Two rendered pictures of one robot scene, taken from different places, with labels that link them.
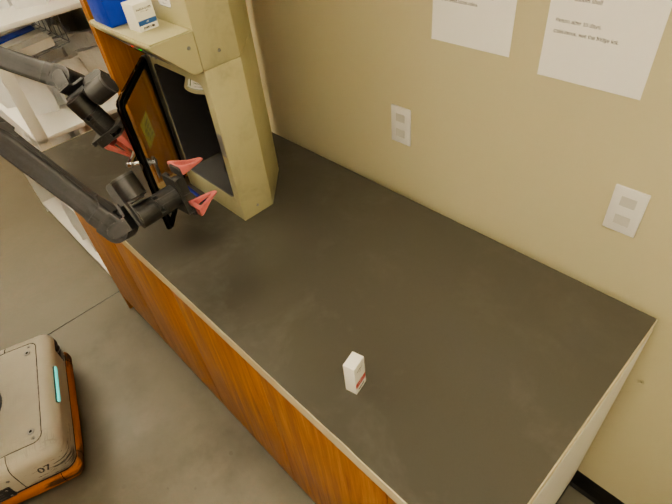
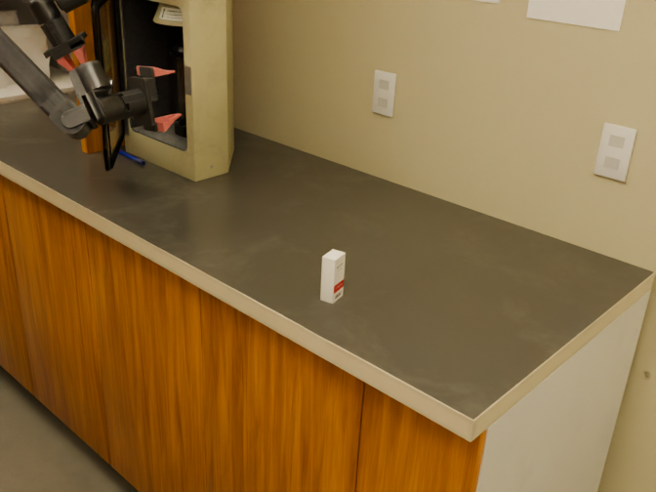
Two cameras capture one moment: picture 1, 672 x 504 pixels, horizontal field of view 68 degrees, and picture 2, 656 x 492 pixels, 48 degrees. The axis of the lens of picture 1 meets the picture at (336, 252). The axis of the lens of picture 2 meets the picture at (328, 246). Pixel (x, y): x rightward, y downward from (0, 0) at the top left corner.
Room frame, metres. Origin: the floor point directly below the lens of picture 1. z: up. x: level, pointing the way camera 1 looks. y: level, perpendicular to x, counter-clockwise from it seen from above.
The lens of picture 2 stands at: (-0.59, 0.19, 1.62)
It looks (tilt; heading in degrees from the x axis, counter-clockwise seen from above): 25 degrees down; 351
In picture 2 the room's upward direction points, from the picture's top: 3 degrees clockwise
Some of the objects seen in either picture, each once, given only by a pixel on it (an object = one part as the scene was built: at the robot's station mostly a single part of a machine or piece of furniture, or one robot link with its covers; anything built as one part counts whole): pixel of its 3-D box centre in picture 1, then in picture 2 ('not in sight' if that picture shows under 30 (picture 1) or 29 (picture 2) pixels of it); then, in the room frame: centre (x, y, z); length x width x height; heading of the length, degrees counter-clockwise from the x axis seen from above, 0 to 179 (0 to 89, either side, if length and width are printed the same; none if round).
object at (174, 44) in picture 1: (144, 45); not in sight; (1.30, 0.41, 1.46); 0.32 x 0.12 x 0.10; 40
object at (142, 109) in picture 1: (156, 144); (108, 76); (1.30, 0.47, 1.19); 0.30 x 0.01 x 0.40; 0
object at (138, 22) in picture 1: (140, 14); not in sight; (1.27, 0.39, 1.54); 0.05 x 0.05 x 0.06; 44
